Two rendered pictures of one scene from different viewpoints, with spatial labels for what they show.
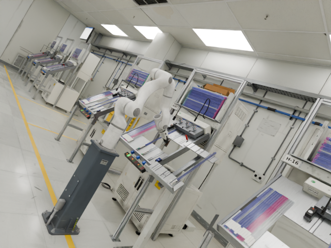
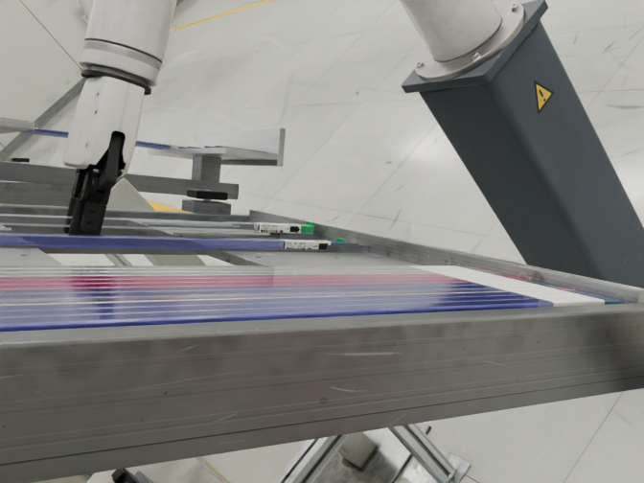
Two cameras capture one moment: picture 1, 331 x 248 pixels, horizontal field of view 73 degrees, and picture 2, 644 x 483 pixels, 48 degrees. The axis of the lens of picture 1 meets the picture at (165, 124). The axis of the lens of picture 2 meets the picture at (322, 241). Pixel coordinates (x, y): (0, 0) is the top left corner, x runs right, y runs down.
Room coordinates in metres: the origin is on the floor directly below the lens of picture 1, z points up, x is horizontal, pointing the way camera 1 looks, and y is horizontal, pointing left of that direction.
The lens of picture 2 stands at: (2.89, 0.39, 1.16)
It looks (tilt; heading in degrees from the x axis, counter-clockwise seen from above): 28 degrees down; 203
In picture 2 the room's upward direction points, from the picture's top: 39 degrees counter-clockwise
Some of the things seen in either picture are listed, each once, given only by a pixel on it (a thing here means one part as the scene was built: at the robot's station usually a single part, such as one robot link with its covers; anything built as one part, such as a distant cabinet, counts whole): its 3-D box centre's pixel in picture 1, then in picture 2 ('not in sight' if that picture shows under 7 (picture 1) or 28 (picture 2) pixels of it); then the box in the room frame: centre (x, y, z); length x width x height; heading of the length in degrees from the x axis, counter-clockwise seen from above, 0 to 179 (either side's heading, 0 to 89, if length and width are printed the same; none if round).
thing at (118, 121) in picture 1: (122, 112); not in sight; (1.77, 0.34, 1.00); 0.19 x 0.12 x 0.24; 54
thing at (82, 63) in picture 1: (71, 75); not in sight; (6.07, 2.89, 0.95); 1.36 x 0.82 x 1.90; 133
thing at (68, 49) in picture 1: (58, 66); not in sight; (7.13, 3.88, 0.95); 1.37 x 0.82 x 1.90; 133
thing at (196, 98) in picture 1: (205, 103); not in sight; (2.51, -0.27, 1.52); 0.51 x 0.13 x 0.27; 43
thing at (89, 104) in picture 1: (109, 122); not in sight; (3.57, 0.79, 0.66); 1.01 x 0.73 x 1.31; 133
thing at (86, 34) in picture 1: (88, 35); not in sight; (5.97, 3.00, 2.10); 0.58 x 0.14 x 0.41; 43
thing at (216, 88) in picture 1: (222, 91); not in sight; (2.80, -0.41, 1.82); 0.68 x 0.30 x 0.20; 43
